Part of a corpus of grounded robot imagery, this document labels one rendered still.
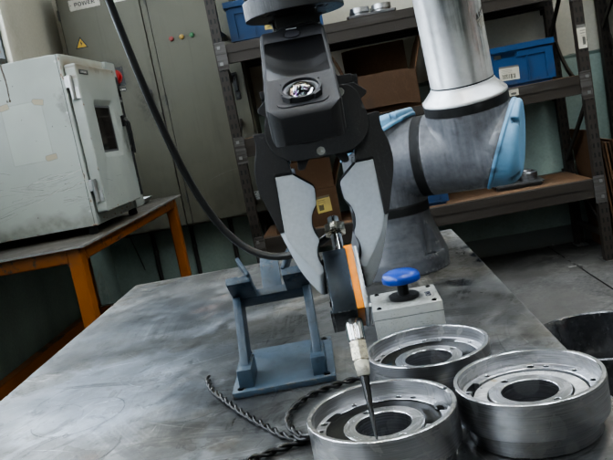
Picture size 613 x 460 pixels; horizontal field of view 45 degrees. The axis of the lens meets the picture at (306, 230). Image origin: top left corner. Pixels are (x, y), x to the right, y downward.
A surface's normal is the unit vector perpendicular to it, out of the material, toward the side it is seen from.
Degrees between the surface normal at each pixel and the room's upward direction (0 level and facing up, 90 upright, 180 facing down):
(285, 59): 31
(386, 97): 84
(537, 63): 90
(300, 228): 90
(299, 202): 90
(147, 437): 0
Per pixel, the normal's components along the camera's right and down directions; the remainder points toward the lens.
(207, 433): -0.18, -0.97
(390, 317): -0.04, 0.16
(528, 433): -0.32, 0.20
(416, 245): 0.21, -0.21
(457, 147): -0.49, 0.34
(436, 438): 0.56, 0.02
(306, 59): -0.16, -0.76
